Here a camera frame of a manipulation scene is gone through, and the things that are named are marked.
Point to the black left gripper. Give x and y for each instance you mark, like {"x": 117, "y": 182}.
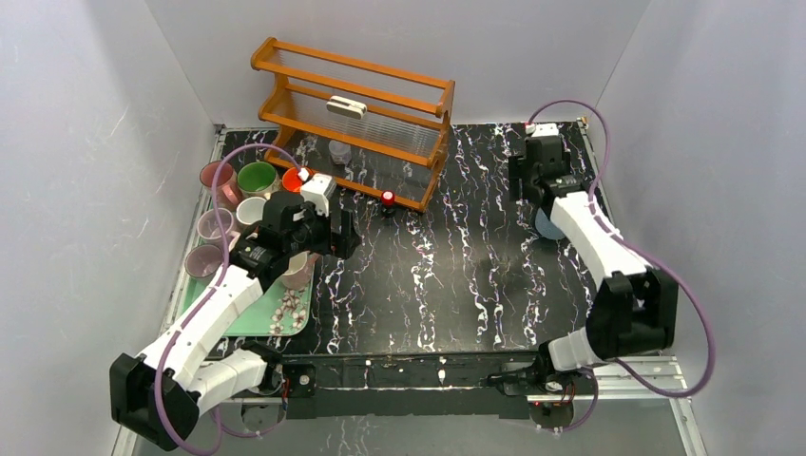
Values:
{"x": 343, "y": 232}

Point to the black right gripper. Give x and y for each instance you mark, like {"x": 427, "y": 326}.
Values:
{"x": 526, "y": 174}

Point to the pale pink faceted mug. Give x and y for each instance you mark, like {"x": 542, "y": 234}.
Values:
{"x": 300, "y": 271}

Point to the light blue mug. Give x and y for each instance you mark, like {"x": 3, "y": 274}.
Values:
{"x": 546, "y": 228}

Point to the orange mug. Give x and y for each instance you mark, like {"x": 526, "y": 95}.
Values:
{"x": 293, "y": 179}

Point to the salmon pink mug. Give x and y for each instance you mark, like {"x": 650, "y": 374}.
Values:
{"x": 250, "y": 211}

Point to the green mug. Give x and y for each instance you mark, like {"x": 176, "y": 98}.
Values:
{"x": 258, "y": 179}

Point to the pink ghost pattern mug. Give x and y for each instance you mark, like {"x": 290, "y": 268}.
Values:
{"x": 221, "y": 180}

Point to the mauve mug white logo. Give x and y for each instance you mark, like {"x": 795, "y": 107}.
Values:
{"x": 217, "y": 227}

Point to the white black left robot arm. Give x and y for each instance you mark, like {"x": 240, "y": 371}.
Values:
{"x": 162, "y": 392}

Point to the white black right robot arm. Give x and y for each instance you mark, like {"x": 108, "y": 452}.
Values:
{"x": 634, "y": 308}

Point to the red black button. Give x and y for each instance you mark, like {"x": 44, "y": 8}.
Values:
{"x": 388, "y": 207}

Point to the clear glass cup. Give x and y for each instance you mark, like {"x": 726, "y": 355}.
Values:
{"x": 340, "y": 152}

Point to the green floral tray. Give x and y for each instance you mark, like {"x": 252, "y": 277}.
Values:
{"x": 278, "y": 312}

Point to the orange wooden rack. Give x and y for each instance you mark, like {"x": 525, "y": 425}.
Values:
{"x": 405, "y": 132}

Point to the white clip on rack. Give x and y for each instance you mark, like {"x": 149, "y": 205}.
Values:
{"x": 346, "y": 107}

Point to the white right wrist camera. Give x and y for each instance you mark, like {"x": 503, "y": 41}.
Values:
{"x": 540, "y": 130}

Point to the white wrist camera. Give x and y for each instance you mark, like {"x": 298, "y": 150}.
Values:
{"x": 540, "y": 130}
{"x": 318, "y": 190}

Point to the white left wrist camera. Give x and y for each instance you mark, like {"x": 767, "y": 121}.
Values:
{"x": 318, "y": 190}

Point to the black table front rail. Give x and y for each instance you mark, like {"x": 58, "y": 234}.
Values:
{"x": 420, "y": 384}

